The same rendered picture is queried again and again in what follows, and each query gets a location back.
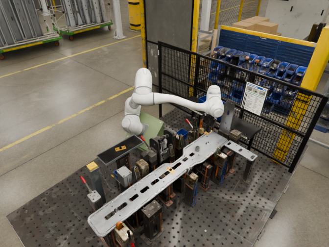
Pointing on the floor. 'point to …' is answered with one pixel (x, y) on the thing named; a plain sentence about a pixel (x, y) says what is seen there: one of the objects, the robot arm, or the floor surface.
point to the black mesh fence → (243, 100)
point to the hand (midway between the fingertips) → (208, 128)
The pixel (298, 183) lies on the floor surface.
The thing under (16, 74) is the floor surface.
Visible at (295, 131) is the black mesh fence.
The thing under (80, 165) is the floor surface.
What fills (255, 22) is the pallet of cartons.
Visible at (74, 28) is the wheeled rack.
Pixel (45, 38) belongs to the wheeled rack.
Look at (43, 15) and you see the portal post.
